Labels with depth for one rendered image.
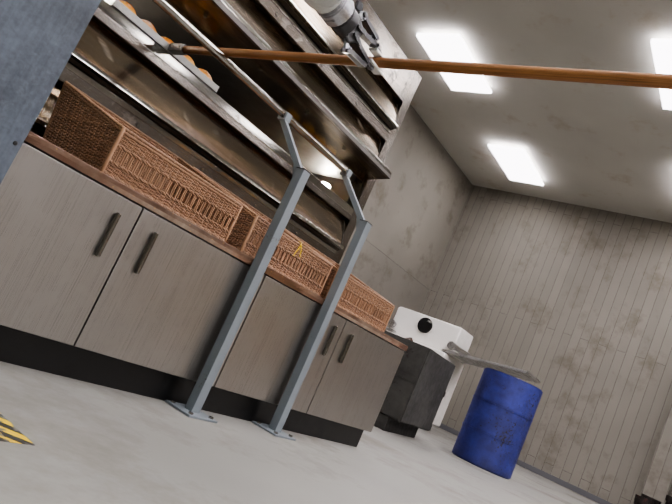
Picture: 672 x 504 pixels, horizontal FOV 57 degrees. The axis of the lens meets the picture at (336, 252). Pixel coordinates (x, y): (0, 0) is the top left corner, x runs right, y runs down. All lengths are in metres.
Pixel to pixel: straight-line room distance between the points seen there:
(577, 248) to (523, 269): 0.95
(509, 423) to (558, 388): 4.64
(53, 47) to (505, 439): 5.27
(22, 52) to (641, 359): 9.85
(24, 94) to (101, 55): 1.12
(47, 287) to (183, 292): 0.46
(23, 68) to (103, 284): 0.78
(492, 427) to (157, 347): 4.30
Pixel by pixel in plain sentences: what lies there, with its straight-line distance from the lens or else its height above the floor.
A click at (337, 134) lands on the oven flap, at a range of 3.17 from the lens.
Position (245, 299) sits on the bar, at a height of 0.43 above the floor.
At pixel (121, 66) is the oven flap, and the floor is 1.02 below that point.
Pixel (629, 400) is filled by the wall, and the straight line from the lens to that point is 10.40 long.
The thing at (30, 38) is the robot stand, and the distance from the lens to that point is 1.36.
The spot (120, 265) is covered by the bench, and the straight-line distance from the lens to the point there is 1.95.
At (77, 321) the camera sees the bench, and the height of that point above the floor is 0.17.
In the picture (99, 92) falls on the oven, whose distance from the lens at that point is 2.45.
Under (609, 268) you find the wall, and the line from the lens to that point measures 10.97.
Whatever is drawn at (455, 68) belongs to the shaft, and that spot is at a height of 1.18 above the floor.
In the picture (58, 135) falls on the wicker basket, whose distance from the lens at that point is 2.20.
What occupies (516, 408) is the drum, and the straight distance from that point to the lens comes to 6.02.
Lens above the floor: 0.38
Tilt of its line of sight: 9 degrees up
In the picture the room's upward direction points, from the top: 24 degrees clockwise
